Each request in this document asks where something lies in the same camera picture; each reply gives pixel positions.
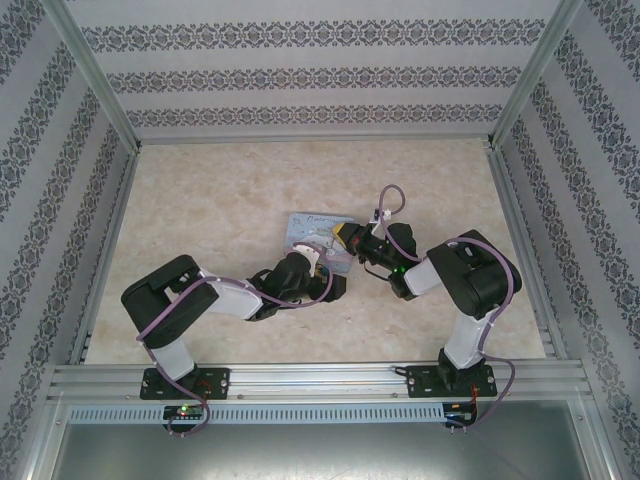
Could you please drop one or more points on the blue cartoon print tin box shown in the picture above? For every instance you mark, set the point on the blue cartoon print tin box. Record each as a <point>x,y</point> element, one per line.
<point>310,230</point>

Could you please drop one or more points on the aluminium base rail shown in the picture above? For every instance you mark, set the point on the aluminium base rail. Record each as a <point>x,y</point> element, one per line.
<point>320,380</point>

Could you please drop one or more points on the aluminium side rail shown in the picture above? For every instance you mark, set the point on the aluminium side rail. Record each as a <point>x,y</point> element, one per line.
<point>107,240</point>
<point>530,280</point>

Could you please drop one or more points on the aluminium frame post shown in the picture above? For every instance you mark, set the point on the aluminium frame post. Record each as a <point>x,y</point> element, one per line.
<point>95,75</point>
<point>535,75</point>

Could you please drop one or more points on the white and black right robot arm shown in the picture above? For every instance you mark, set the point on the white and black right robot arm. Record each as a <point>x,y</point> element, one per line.
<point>475,280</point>

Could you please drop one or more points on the grey metal panel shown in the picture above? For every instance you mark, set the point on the grey metal panel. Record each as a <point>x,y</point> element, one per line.
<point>320,450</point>

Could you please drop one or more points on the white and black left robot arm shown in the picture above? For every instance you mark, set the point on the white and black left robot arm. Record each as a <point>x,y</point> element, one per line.
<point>235,297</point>

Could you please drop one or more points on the small controller circuit board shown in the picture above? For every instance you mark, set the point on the small controller circuit board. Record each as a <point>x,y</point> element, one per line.
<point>457,415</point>
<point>185,411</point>

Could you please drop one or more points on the small blue padlock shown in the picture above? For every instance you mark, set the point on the small blue padlock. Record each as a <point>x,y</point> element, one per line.
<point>322,273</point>

